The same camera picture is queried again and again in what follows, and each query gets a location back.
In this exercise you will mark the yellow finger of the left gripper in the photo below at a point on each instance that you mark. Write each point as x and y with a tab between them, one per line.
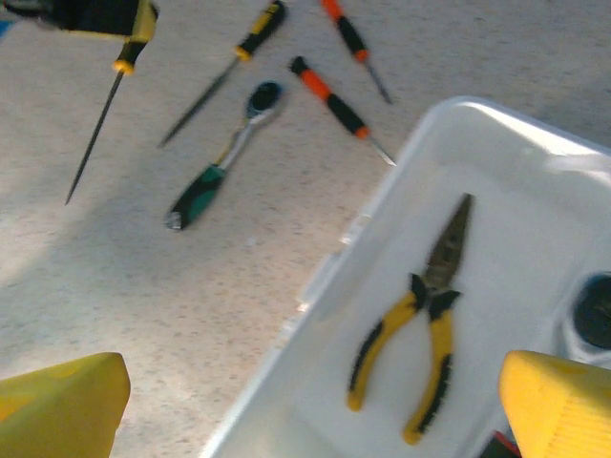
145	21

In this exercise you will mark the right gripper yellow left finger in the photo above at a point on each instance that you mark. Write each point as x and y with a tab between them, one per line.
62	410

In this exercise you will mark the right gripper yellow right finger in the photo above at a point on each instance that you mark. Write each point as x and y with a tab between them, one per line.
558	410

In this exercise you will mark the chrome socket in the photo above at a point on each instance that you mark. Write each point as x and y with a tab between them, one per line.
594	312

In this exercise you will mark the green black ratchet wrench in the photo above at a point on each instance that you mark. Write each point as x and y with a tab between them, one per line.
198	195

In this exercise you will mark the yellow black needle-nose pliers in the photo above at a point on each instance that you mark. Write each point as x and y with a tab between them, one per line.
441	267

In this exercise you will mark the orange black screwdriver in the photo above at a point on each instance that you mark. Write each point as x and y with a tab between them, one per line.
334	102
351	33

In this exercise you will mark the white plastic tool box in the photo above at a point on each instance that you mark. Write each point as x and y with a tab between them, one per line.
501	191

